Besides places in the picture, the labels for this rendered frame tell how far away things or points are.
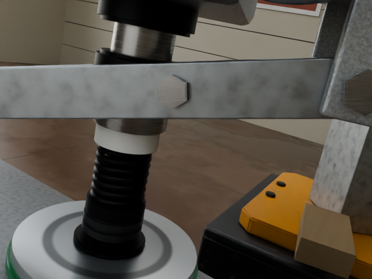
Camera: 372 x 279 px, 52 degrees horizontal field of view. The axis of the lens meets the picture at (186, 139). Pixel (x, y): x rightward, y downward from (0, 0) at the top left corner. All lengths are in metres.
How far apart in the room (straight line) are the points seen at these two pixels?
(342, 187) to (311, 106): 0.67
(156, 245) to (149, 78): 0.22
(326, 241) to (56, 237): 0.51
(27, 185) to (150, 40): 0.37
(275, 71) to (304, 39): 6.13
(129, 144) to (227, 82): 0.12
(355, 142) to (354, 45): 0.67
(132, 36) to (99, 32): 8.21
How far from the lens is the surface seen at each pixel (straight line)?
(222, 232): 0.89
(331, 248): 0.77
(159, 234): 0.50
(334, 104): 0.31
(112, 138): 0.39
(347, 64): 0.31
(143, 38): 0.38
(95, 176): 0.43
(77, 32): 9.04
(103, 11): 0.38
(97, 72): 0.36
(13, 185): 0.66
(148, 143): 0.40
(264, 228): 0.91
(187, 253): 0.48
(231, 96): 0.33
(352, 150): 0.98
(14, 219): 0.56
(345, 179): 0.98
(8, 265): 0.45
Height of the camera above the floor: 1.14
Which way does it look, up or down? 14 degrees down
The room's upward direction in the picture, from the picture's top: 12 degrees clockwise
